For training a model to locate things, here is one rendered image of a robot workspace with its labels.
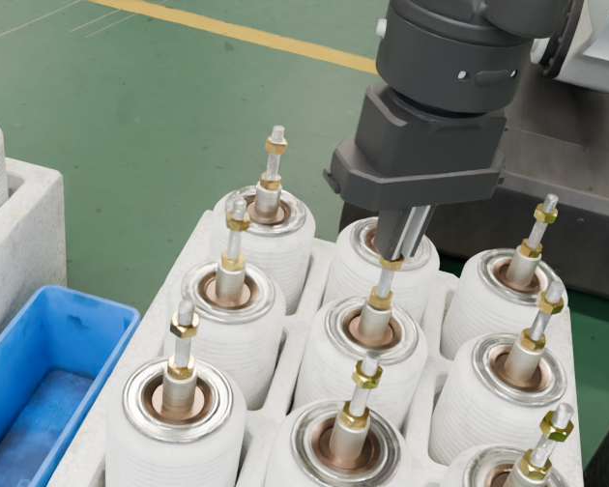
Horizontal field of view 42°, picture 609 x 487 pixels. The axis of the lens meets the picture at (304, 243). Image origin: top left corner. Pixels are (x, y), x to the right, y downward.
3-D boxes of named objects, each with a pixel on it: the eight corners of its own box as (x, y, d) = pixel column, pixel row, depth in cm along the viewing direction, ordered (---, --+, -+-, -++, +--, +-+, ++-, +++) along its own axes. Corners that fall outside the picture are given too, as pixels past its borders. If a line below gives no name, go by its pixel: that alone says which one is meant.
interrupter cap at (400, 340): (304, 322, 62) (304, 315, 62) (370, 289, 67) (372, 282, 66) (369, 383, 58) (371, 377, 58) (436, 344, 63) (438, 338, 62)
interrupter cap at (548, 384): (520, 425, 57) (523, 419, 57) (449, 357, 62) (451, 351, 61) (584, 387, 61) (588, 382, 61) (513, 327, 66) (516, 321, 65)
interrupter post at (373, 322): (349, 329, 62) (357, 299, 60) (370, 318, 64) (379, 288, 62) (369, 348, 61) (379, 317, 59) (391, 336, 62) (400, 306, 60)
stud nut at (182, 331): (194, 342, 49) (195, 332, 48) (167, 337, 49) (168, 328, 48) (200, 320, 50) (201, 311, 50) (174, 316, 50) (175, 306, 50)
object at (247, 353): (156, 396, 77) (164, 253, 66) (253, 392, 79) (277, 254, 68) (159, 480, 69) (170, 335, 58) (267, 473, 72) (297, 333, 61)
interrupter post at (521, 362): (517, 388, 60) (532, 358, 58) (495, 367, 62) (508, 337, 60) (537, 377, 61) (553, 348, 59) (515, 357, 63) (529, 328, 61)
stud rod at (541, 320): (522, 363, 60) (557, 290, 55) (514, 354, 61) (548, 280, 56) (533, 360, 60) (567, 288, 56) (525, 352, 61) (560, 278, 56)
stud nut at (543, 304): (544, 316, 56) (548, 307, 56) (530, 300, 57) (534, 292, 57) (565, 312, 57) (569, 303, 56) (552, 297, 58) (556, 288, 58)
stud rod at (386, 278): (380, 322, 61) (402, 245, 56) (367, 318, 61) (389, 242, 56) (383, 313, 62) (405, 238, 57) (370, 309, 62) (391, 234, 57)
